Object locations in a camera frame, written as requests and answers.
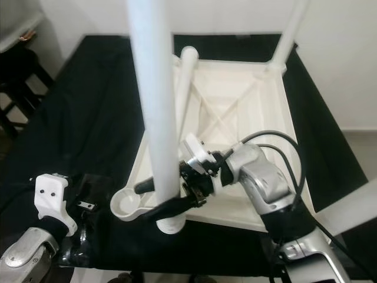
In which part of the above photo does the dark robot left foot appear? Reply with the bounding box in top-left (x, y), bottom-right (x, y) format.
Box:
top-left (114, 272), bottom-right (137, 283)

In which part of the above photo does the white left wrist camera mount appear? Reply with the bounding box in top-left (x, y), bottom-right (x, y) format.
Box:
top-left (34, 172), bottom-right (78, 238)

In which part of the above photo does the black round stool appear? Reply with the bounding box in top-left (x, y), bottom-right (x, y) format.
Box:
top-left (0, 46), bottom-right (55, 140)

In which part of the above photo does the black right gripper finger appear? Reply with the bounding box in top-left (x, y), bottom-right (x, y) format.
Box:
top-left (134, 177), bottom-right (158, 196)
top-left (141, 196), bottom-right (199, 224)

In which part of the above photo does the clear tape patch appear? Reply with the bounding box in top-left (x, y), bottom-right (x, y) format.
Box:
top-left (61, 173), bottom-right (105, 270)

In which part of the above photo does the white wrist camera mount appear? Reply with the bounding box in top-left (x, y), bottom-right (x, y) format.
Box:
top-left (178, 132), bottom-right (226, 190)
top-left (34, 172), bottom-right (78, 238)

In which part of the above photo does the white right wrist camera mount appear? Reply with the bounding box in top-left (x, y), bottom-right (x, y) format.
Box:
top-left (178, 132), bottom-right (226, 190)

